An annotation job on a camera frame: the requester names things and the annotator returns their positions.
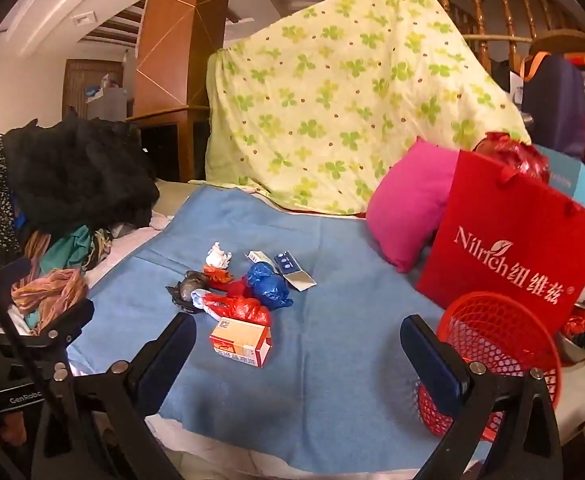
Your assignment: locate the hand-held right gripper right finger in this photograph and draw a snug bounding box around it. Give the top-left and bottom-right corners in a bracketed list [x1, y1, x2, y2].
[399, 314, 565, 480]

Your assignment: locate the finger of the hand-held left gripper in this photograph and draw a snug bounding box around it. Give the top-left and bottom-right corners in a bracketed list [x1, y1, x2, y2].
[16, 299, 96, 359]

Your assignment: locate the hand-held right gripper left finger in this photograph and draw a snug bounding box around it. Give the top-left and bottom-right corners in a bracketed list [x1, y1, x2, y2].
[32, 311, 198, 480]

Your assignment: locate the red and white carton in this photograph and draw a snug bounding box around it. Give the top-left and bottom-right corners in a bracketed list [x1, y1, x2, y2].
[209, 317, 273, 368]

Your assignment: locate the grey plastic bag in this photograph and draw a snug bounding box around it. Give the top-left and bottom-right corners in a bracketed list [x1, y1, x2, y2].
[166, 270, 210, 313]

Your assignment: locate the red mesh basket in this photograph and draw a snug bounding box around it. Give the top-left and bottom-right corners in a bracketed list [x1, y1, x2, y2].
[417, 290, 563, 441]

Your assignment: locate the small red plastic bag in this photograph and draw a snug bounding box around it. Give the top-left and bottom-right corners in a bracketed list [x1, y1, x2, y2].
[202, 280, 273, 328]

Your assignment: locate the orange wrapper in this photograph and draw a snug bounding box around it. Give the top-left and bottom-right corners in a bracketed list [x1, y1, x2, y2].
[203, 265, 234, 285]

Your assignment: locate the white plastic bag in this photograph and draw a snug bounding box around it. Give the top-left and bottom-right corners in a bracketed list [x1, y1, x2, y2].
[205, 242, 233, 268]

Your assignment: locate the blue plastic bag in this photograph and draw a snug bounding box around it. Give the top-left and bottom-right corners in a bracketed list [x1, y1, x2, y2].
[245, 262, 294, 311]

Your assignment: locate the blue and silver packet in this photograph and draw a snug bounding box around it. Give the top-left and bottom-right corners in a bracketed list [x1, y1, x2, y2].
[274, 251, 318, 292]

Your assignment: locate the orange scarf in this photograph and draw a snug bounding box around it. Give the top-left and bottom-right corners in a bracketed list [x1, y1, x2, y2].
[11, 267, 89, 333]

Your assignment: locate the teal cloth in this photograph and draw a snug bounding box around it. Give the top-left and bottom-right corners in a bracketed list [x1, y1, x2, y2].
[37, 225, 98, 281]

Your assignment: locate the light blue blanket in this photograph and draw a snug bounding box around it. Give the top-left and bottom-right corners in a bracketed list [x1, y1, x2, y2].
[65, 185, 478, 471]

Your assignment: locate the steel basin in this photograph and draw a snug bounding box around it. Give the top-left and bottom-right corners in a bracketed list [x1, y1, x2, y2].
[557, 327, 585, 366]

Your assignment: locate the pink pillow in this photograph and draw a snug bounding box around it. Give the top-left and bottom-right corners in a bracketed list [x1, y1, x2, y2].
[365, 136, 460, 273]

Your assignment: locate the black lace cloth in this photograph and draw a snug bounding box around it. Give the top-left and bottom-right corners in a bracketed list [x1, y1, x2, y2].
[5, 117, 160, 233]

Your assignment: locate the red shopping bag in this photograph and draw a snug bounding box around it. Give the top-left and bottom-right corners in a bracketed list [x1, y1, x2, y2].
[415, 149, 585, 333]

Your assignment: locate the knotted red plastic bag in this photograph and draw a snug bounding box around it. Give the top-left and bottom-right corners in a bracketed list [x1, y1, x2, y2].
[475, 131, 550, 186]

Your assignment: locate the light blue cardboard box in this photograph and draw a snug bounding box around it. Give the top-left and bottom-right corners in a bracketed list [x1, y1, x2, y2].
[532, 144, 585, 221]

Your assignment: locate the grey appliance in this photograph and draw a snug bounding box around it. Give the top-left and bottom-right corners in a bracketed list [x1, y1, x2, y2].
[87, 85, 134, 121]

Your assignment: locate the wooden lattice door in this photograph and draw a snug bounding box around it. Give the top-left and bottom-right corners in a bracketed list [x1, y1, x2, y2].
[62, 59, 123, 121]

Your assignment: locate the green clover print quilt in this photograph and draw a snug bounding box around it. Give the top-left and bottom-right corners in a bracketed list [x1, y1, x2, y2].
[205, 0, 533, 216]

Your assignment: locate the brown wooden pillar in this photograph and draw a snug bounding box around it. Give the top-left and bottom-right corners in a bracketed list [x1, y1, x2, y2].
[135, 0, 236, 121]

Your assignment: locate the wooden stair railing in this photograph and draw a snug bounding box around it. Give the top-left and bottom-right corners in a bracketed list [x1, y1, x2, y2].
[425, 0, 573, 61]

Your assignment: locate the round woven tray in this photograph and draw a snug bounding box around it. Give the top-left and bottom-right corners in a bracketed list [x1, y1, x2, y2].
[527, 30, 585, 57]

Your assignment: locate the navy bag with orange handles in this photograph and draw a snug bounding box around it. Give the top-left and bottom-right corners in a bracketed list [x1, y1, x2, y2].
[519, 52, 585, 161]

